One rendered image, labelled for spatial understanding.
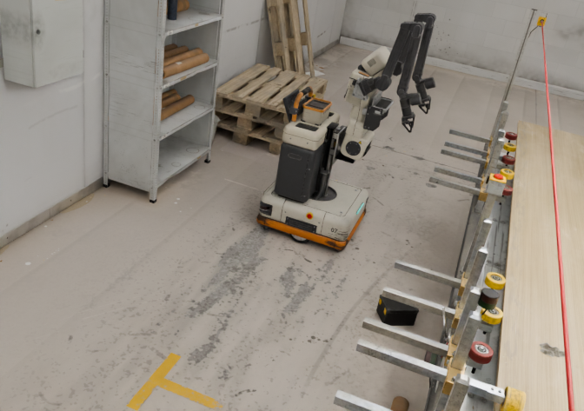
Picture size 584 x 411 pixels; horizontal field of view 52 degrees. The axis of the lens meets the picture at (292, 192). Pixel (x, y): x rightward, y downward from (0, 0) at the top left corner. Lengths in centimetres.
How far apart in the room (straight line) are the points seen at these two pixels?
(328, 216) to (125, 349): 162
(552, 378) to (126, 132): 322
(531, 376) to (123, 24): 320
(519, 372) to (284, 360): 145
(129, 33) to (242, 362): 225
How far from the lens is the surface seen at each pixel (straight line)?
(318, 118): 405
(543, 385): 222
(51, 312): 354
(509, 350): 230
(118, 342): 332
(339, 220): 407
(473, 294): 215
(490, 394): 201
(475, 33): 990
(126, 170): 456
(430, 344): 224
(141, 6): 412
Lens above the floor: 222
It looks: 27 degrees down
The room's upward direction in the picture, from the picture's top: 10 degrees clockwise
